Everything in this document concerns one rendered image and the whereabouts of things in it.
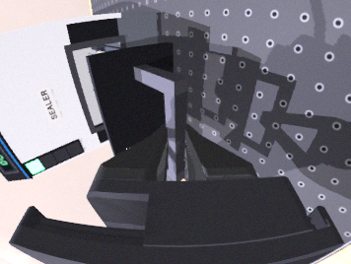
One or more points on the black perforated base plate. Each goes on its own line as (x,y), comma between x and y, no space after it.
(269,80)

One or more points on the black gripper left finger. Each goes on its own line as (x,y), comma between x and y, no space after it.
(147,159)

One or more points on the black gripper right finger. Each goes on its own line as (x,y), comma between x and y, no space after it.
(211,161)

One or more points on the grey heat sealer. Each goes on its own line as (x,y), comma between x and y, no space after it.
(45,118)

